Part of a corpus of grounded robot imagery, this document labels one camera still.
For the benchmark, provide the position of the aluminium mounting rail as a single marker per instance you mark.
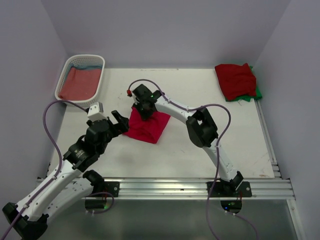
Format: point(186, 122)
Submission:
point(196, 189)

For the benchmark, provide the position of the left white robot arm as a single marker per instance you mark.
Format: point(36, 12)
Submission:
point(70, 181)

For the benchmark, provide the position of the light blue folded shirt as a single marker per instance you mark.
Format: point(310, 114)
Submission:
point(86, 66)

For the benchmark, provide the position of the salmon pink folded shirt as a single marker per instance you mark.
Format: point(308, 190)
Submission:
point(80, 85)

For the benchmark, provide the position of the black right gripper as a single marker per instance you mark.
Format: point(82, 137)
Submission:
point(144, 116)

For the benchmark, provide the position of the green folded shirt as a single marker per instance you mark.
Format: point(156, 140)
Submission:
point(242, 85)

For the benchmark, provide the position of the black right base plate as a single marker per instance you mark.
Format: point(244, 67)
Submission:
point(222, 190)

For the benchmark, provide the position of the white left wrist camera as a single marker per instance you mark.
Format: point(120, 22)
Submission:
point(96, 112)

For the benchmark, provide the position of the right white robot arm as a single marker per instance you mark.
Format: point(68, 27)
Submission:
point(201, 127)

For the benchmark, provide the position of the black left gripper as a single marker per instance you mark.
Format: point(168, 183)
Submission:
point(122, 126)

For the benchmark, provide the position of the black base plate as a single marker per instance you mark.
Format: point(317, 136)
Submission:
point(112, 187)
point(222, 190)

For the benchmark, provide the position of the white perforated plastic basket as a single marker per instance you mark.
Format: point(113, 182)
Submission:
point(81, 59)

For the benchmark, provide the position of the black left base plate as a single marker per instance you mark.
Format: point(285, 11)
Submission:
point(112, 187)

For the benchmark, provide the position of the crimson red t-shirt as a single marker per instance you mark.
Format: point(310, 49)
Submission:
point(149, 130)

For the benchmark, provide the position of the dark red folded shirt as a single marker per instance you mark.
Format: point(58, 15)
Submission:
point(223, 72)

